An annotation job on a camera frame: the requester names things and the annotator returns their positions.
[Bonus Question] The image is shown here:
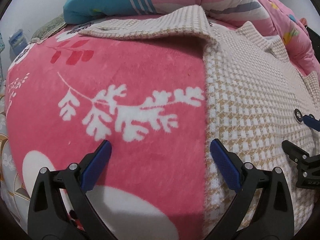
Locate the blue white object by wall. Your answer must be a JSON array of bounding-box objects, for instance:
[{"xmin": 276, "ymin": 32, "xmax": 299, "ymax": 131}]
[{"xmin": 9, "ymin": 29, "xmax": 28, "ymax": 56}]

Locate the beige houndstooth knit coat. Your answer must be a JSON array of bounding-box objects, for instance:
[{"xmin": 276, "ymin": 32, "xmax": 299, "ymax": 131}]
[{"xmin": 81, "ymin": 5, "xmax": 319, "ymax": 230}]

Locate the grey green patterned pillow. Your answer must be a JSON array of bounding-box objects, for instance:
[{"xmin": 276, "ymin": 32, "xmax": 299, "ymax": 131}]
[{"xmin": 29, "ymin": 14, "xmax": 66, "ymax": 44}]

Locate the pink floral fleece blanket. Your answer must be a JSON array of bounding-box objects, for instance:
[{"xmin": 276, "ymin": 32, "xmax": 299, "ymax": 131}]
[{"xmin": 1, "ymin": 23, "xmax": 206, "ymax": 239}]

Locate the pink and blue quilt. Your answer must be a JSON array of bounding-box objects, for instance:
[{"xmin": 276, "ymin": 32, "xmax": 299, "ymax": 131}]
[{"xmin": 62, "ymin": 0, "xmax": 320, "ymax": 77}]

